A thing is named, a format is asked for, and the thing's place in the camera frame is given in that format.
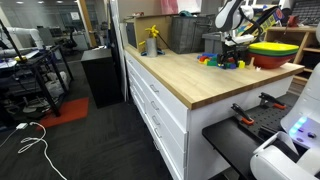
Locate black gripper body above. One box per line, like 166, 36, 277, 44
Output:
219, 43, 250, 60

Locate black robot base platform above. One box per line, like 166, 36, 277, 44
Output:
201, 93, 301, 180

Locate long blue wooden block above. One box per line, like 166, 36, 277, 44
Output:
201, 52, 218, 59

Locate grey plastic bin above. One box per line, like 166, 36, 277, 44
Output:
202, 31, 234, 54

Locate red plastic bowl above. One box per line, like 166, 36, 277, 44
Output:
248, 52, 296, 70

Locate green plastic bowl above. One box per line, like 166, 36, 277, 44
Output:
249, 49, 299, 57

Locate yellow plastic bowl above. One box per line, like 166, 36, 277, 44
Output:
248, 41, 300, 53

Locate wooden blocks cardboard box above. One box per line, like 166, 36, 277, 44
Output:
239, 5, 285, 38

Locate dark grey fabric crate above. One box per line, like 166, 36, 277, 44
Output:
170, 14, 218, 55

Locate black orange spring clamp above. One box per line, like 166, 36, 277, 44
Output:
258, 92, 287, 110
230, 102, 255, 126

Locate teal cloth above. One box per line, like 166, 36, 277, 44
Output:
178, 9, 194, 18

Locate black pegboard plate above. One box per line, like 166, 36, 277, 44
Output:
246, 94, 301, 144

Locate wooden shelf unit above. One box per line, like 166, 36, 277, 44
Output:
264, 25, 320, 86

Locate small red device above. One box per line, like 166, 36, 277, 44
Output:
287, 14, 300, 28

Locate yellow hand tool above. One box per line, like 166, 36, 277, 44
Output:
138, 24, 161, 47

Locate white drawer cabinet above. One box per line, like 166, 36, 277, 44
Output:
124, 49, 294, 180

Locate brown open box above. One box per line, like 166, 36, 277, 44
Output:
125, 13, 174, 53

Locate black floor cabinet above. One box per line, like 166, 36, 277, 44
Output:
80, 48, 124, 109

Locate wooden pillar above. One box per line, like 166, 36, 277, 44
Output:
76, 0, 99, 49

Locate black office chair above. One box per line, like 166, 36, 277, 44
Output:
62, 28, 80, 52

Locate red floor mat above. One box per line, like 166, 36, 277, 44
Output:
34, 97, 90, 131

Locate white power adapter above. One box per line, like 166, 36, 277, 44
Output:
15, 122, 29, 131

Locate black frame table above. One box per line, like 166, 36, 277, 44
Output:
0, 19, 75, 118

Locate white floor cable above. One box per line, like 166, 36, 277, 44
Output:
0, 121, 68, 180

